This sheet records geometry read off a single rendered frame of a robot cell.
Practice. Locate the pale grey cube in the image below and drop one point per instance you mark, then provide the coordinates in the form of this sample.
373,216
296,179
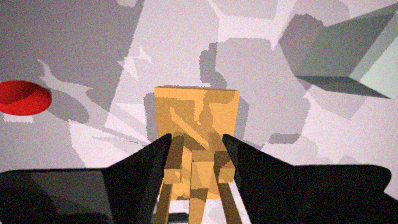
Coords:
358,56

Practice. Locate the red ball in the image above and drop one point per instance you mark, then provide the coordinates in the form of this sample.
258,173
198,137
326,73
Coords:
23,98

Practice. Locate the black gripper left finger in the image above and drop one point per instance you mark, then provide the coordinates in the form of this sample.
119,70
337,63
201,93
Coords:
123,193

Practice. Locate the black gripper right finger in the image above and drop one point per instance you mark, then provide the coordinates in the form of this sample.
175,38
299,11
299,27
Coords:
276,192

